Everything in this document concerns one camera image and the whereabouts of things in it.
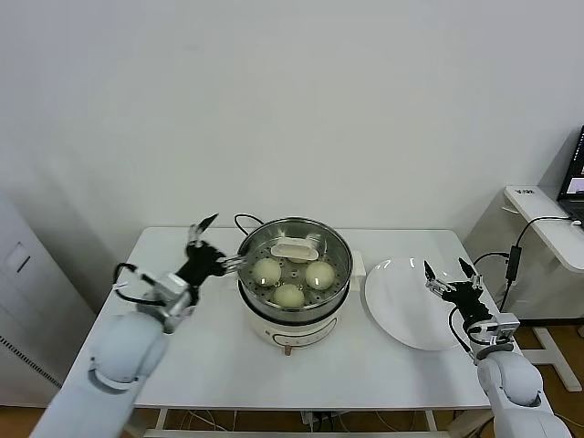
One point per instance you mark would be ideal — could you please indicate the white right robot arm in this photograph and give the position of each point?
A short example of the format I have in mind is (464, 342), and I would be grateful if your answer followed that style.
(511, 383)

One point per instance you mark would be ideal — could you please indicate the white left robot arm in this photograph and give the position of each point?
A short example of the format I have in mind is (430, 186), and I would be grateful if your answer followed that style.
(123, 347)

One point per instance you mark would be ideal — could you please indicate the white metal table frame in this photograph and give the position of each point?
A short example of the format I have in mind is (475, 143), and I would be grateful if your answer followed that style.
(159, 417)

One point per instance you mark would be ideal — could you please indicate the white side desk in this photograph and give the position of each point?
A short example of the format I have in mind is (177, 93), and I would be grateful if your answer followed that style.
(547, 237)

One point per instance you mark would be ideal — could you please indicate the black power adapter brick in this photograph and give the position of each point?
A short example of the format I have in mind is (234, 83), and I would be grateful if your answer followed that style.
(514, 264)

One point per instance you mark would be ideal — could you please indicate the white round plate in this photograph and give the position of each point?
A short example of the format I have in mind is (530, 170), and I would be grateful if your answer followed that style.
(401, 296)

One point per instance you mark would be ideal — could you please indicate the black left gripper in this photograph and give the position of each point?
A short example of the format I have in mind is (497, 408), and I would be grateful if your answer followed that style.
(201, 264)

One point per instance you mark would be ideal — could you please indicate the stainless steel steamer basket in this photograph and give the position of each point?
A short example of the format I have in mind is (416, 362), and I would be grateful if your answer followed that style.
(319, 315)

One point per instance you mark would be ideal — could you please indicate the cream electric cooker base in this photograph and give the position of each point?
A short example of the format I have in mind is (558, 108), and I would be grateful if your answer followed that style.
(296, 335)

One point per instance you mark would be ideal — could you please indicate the black laptop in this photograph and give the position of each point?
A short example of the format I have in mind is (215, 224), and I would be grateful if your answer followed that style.
(575, 182)

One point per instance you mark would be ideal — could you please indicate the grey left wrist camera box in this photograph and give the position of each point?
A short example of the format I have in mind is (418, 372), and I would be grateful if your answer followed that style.
(172, 292)

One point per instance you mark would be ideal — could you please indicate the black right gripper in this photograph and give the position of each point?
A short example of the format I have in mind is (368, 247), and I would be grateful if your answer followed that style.
(470, 305)

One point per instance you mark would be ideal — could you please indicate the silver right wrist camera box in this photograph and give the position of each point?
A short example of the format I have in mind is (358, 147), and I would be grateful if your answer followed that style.
(499, 330)

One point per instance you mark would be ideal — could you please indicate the white cabinet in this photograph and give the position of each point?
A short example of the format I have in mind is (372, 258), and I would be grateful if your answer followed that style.
(27, 283)

